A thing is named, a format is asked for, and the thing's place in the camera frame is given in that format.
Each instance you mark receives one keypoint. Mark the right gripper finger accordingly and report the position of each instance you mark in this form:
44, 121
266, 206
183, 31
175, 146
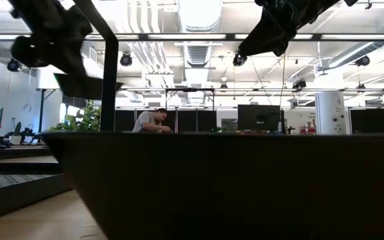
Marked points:
268, 36

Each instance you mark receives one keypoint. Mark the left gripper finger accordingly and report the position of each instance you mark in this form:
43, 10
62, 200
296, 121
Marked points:
77, 68

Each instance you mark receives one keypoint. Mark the large black bin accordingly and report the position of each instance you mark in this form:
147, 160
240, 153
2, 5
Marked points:
212, 186

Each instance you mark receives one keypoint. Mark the green artificial plant white pot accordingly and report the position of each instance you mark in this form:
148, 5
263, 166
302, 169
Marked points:
82, 121

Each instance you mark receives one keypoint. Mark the black monitor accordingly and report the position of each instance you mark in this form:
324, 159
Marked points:
258, 118

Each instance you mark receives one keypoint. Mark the person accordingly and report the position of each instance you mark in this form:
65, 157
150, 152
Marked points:
147, 123

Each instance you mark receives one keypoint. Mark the small potted plant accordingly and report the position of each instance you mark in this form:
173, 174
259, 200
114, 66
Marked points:
15, 140

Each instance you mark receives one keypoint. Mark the white round column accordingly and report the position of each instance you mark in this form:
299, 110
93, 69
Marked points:
328, 113

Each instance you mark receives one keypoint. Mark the red storage boxes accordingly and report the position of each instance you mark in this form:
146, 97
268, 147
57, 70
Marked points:
307, 130

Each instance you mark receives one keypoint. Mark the wide black partition panel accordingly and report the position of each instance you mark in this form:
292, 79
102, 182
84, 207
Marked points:
368, 120

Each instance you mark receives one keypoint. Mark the black perforated metal tray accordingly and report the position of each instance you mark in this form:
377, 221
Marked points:
18, 200

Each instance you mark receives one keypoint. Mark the black round hanging camera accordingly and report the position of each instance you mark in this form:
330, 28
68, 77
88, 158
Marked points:
13, 67
299, 84
238, 61
363, 61
126, 60

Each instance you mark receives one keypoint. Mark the silver ventilation duct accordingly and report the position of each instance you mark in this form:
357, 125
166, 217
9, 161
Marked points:
198, 26

